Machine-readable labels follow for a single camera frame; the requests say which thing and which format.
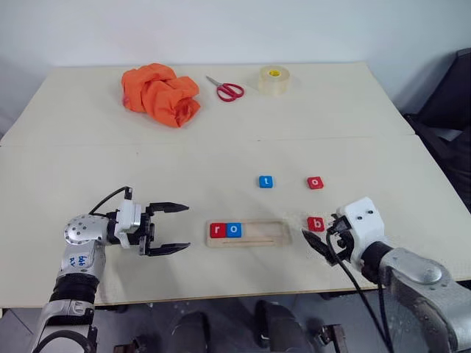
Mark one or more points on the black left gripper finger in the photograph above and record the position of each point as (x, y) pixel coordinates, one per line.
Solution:
(169, 249)
(169, 207)

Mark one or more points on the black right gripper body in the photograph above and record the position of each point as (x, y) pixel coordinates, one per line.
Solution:
(340, 235)

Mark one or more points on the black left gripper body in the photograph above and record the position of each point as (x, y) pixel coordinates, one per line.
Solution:
(146, 229)

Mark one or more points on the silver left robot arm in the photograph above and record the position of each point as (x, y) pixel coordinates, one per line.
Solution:
(79, 253)

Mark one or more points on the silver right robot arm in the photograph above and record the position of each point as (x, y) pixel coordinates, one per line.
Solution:
(419, 290)

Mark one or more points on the red letter block b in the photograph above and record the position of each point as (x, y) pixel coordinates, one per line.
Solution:
(316, 224)

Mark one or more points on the red letter block r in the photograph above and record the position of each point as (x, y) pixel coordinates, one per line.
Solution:
(217, 230)

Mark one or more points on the red letter block o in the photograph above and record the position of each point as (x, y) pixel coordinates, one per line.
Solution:
(315, 182)

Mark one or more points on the wooden letter tray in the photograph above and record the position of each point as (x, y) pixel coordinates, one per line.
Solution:
(248, 234)

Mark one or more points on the blue letter block o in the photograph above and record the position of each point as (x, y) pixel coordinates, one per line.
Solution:
(234, 229)

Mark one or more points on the blue letter block t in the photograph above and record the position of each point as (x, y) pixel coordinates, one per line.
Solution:
(266, 181)

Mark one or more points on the dark rounded shape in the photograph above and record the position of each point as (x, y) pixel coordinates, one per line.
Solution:
(191, 332)

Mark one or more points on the crumpled orange cloth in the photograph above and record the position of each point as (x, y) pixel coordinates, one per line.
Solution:
(158, 93)

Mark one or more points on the black chair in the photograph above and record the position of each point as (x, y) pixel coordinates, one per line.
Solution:
(441, 121)

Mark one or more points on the clear packing tape roll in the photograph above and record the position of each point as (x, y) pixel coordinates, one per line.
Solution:
(274, 81)

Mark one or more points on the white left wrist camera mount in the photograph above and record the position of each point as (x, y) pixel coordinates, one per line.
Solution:
(129, 220)

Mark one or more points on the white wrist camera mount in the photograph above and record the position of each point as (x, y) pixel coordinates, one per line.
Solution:
(129, 220)
(364, 224)

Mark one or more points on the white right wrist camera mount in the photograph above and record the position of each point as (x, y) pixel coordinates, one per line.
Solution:
(364, 224)

